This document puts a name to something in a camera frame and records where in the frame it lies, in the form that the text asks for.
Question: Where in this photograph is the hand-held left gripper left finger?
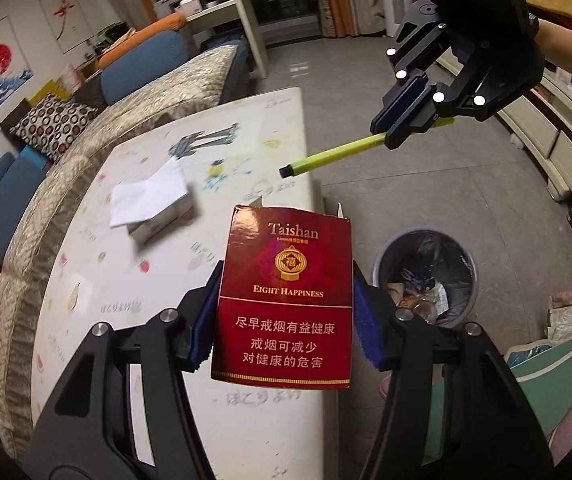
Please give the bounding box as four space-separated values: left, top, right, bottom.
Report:
23 260 224 480

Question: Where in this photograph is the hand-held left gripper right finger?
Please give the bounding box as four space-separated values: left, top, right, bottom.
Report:
352 260 554 480

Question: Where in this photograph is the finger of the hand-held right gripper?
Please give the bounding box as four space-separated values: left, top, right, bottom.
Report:
370 2 449 133
385 50 489 150

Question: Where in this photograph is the grey trash bin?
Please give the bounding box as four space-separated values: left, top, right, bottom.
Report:
372 230 479 328

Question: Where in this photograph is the red cigarette box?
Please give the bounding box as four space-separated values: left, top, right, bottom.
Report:
211 205 354 391

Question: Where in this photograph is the yellow green pen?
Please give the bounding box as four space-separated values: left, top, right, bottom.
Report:
279 117 454 178

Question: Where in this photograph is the person's right forearm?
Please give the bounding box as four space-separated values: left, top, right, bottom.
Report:
536 17 572 88

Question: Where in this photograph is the printed white tablecloth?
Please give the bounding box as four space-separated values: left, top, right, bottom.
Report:
30 87 339 480

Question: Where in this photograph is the tissue box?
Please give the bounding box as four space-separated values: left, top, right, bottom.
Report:
110 160 191 246

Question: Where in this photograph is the white low cabinet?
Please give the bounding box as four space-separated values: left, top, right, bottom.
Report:
496 55 572 221

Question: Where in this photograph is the white desk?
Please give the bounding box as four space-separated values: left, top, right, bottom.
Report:
186 0 269 78

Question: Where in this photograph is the light green cloth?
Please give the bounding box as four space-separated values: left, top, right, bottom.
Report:
506 325 572 436

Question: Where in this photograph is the sofa with quilted beige cover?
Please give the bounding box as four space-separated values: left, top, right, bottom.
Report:
0 12 251 461

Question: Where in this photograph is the circle patterned cushion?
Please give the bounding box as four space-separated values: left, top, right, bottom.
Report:
10 94 97 163

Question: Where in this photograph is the flower wall poster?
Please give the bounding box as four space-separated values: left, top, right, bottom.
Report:
40 0 91 55

